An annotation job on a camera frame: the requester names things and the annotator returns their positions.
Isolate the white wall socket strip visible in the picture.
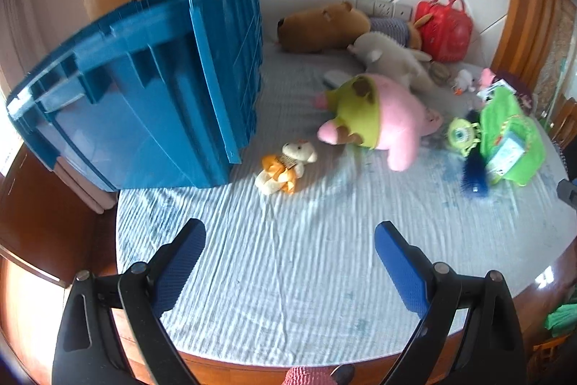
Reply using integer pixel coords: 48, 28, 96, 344
355, 0, 413, 19

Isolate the brown wooden cabinet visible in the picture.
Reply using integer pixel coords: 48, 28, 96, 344
0, 144, 120, 289

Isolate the red toy suitcase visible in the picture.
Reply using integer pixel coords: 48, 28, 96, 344
414, 0, 474, 63

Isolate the pink starfish plush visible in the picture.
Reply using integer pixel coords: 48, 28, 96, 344
314, 73, 442, 172

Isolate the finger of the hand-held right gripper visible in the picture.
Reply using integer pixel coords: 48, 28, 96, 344
556, 179, 577, 212

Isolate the dark maroon cloth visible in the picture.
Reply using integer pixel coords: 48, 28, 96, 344
493, 70, 535, 110

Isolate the round wooden bed frame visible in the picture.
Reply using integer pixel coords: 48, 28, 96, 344
113, 250, 577, 385

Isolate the grey white plush animal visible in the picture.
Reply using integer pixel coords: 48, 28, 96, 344
325, 32, 436, 97

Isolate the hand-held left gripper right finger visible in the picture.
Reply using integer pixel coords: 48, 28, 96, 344
374, 221, 526, 385

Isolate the green cloth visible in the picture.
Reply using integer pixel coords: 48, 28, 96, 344
543, 304, 577, 332

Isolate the striped shirt bear plush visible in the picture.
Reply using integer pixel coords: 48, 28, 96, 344
369, 13, 433, 51

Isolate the blue plastic storage crate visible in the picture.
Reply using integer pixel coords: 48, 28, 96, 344
5, 0, 264, 193

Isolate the small cream bear plush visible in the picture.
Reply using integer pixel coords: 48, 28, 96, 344
255, 140, 317, 195

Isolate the green one-eyed monster toy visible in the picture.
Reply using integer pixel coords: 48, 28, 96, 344
444, 117, 481, 151

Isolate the green cloth bag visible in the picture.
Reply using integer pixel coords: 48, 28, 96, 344
478, 86, 547, 187

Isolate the pink knitted sleeve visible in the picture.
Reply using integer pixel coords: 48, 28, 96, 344
283, 366, 336, 385

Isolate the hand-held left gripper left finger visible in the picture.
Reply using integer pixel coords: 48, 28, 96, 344
53, 218, 207, 385

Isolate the dark wooden chair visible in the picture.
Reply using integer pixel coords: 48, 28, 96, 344
536, 96, 577, 169

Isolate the brown capybara plush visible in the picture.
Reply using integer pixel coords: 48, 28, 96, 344
276, 1, 371, 54

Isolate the small white fluffy toy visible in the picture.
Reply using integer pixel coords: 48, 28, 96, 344
452, 69, 476, 96

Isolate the teal cardboard box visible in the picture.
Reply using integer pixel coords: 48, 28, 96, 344
487, 137, 526, 180

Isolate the small pink toy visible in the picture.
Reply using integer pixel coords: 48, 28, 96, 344
478, 68, 497, 92

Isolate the blue feather toy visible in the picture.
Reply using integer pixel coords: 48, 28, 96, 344
460, 141, 490, 198

